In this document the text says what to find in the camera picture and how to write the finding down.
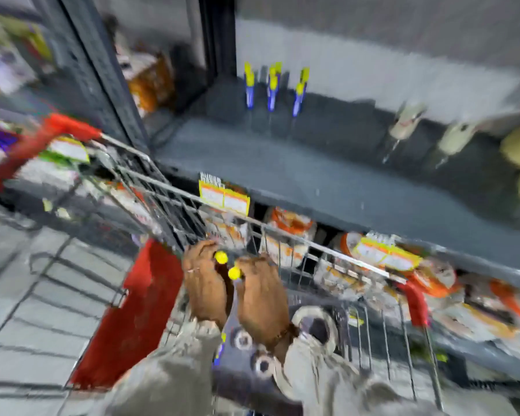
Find yellow shelf price label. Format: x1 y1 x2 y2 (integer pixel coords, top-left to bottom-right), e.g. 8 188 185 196
198 172 251 217
351 231 423 272

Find green and white packet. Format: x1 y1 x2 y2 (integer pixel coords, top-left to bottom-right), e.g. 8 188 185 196
39 136 91 166

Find white spray bottle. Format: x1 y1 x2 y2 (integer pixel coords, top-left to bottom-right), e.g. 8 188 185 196
381 101 428 165
433 121 479 170

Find red cart seat flap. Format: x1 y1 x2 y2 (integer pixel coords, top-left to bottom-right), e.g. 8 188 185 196
69 239 184 391

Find dark grey store shelf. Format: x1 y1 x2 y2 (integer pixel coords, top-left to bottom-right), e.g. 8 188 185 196
149 75 520 282

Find metal wire shopping cart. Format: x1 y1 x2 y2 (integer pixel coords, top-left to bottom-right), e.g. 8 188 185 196
0 113 445 416

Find person's left hand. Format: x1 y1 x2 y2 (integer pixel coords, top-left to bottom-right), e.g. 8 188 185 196
181 240 230 330

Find person's right forearm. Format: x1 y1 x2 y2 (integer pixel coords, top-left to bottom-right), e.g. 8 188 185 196
271 328 445 416

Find orange packets behind glass door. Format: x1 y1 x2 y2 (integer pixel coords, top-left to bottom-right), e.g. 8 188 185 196
115 49 176 118

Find blue bottle with yellow cap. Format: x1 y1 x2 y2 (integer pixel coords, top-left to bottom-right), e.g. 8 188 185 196
266 61 283 113
225 266 242 319
244 62 256 110
291 67 310 118
213 250 231 299

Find brown wrist bracelet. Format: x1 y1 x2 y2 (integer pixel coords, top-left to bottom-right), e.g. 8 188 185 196
265 324 299 352

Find person's left forearm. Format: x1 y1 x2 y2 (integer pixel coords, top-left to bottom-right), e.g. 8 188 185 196
106 320 224 416

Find white tape roll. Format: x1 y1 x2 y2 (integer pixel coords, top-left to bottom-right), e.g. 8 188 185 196
290 306 339 356

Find row of orange white packets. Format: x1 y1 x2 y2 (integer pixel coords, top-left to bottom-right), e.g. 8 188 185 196
199 205 520 360

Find person's right hand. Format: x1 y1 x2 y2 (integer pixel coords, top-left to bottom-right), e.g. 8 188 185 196
234 255 293 347

